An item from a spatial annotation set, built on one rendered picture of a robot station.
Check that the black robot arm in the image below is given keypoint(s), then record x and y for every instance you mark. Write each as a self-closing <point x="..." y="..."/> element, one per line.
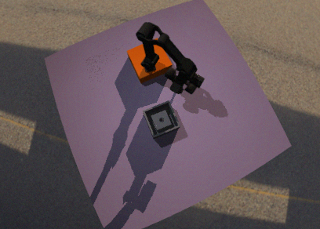
<point x="185" y="66"/>

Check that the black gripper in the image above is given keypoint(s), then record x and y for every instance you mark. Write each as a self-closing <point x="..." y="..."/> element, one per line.
<point x="171" y="74"/>

